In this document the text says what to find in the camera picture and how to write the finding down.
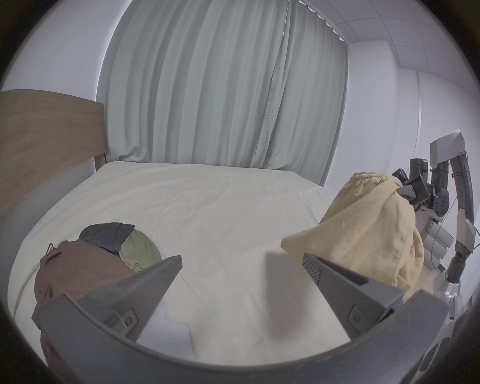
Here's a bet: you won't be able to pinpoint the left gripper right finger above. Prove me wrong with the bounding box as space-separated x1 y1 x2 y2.
302 252 405 340

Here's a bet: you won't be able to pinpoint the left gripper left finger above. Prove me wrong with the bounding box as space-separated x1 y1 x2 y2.
79 255 183 340

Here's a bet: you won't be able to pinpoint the tan shorts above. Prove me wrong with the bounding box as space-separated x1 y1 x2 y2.
281 172 425 297

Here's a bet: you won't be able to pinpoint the bed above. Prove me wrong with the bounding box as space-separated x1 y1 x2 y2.
0 89 353 366

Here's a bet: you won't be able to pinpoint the green garment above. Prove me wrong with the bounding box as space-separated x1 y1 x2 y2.
119 229 162 274

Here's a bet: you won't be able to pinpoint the white garment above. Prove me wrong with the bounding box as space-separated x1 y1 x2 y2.
137 305 194 359

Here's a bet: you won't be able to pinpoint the brown garment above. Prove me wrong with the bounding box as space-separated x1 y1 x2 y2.
32 240 132 370

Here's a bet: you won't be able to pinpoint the black garment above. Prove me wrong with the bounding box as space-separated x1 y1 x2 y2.
79 222 136 255

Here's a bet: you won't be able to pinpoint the grey-green curtain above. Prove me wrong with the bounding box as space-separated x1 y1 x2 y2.
98 0 349 187

